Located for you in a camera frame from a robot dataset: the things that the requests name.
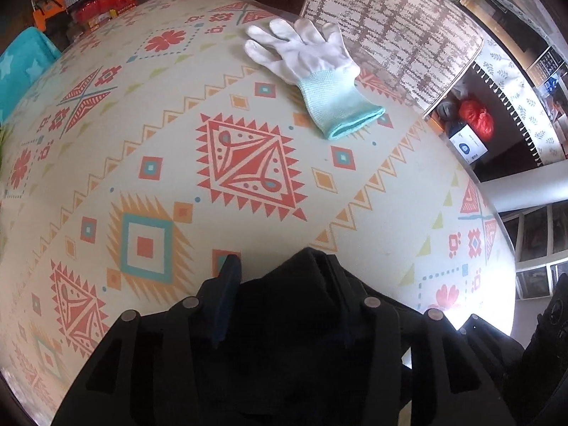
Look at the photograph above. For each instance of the orange vest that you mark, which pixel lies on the orange vest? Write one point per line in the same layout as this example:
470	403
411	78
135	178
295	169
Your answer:
49	15

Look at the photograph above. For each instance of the teal star chair cover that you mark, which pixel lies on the teal star chair cover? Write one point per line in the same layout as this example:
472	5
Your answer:
22	66

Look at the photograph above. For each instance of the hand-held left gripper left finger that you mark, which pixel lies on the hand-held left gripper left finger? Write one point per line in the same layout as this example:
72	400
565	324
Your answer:
226	293

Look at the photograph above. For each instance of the white tasselled cabinet cloth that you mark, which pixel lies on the white tasselled cabinet cloth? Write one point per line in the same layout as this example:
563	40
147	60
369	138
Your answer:
510	80

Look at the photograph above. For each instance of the red plastic bag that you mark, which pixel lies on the red plastic bag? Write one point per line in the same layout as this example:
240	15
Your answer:
477	120

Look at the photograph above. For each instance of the chair with brown-white cover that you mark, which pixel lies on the chair with brown-white cover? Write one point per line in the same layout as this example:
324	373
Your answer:
399	22

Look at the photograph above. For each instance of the white box with blue logo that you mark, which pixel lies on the white box with blue logo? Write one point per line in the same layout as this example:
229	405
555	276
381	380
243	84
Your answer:
468	146

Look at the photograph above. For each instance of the white glove with teal cuff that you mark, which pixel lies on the white glove with teal cuff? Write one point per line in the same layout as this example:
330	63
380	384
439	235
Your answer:
306	60

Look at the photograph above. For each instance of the black pants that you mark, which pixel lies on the black pants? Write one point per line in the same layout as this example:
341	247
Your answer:
288	319

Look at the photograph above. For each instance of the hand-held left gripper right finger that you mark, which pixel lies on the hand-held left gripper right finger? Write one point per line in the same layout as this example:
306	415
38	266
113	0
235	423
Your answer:
355	293

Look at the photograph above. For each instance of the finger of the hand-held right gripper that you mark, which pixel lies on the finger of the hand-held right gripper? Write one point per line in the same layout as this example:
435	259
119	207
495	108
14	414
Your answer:
481	330

